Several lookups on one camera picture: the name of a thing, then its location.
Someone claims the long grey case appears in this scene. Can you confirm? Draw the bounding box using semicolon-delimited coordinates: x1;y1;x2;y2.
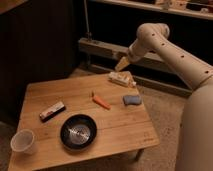
78;38;192;97

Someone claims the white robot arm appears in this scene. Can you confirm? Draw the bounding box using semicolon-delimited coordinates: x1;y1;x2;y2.
115;23;213;171

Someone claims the blue sponge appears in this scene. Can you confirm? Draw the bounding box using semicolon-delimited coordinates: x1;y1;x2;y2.
123;95;142;105

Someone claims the orange carrot toy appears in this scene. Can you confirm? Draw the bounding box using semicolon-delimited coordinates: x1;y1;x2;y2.
92;93;111;110

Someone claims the wooden folding table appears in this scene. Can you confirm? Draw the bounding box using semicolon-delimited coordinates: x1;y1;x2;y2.
8;74;159;171

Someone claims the wooden shelf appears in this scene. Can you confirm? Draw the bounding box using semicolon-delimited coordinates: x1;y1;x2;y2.
89;0;213;21

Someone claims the metal pole stand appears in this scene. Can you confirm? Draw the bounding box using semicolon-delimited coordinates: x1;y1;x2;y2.
83;0;92;41

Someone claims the clear plastic cup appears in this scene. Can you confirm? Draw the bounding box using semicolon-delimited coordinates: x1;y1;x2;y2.
10;129;37;154

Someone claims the black ceramic bowl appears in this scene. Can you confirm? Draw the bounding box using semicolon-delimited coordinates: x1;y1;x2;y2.
60;114;97;150

